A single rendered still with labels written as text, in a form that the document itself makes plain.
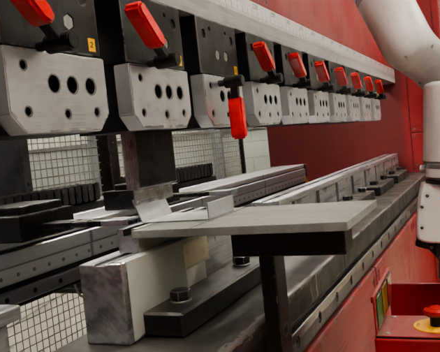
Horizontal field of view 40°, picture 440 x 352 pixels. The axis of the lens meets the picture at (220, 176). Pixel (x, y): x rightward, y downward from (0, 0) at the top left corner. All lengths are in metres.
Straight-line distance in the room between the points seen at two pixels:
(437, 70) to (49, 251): 0.72
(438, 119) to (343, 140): 1.92
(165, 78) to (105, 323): 0.31
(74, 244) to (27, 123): 0.51
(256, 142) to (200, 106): 7.36
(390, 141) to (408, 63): 1.83
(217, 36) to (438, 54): 0.38
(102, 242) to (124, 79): 0.47
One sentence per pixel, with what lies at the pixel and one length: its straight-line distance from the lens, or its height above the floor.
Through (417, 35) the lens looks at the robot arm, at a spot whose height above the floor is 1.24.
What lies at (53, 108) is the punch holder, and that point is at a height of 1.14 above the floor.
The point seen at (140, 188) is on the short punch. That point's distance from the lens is 0.78.
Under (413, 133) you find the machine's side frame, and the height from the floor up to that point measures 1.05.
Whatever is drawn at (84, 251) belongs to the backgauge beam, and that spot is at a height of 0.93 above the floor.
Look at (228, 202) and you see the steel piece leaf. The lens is 0.82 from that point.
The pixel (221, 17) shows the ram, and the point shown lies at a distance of 1.01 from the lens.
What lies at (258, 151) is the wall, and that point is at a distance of 8.25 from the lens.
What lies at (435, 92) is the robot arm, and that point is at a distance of 1.03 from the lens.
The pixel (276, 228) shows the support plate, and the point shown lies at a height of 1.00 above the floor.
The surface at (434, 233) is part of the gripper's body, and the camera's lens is 1.05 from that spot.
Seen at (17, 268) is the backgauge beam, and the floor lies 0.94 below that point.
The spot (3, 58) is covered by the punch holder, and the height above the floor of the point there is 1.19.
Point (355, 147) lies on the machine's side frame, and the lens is 2.92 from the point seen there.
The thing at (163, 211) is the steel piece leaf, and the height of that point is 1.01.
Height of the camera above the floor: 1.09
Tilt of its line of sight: 3 degrees down
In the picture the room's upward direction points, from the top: 6 degrees counter-clockwise
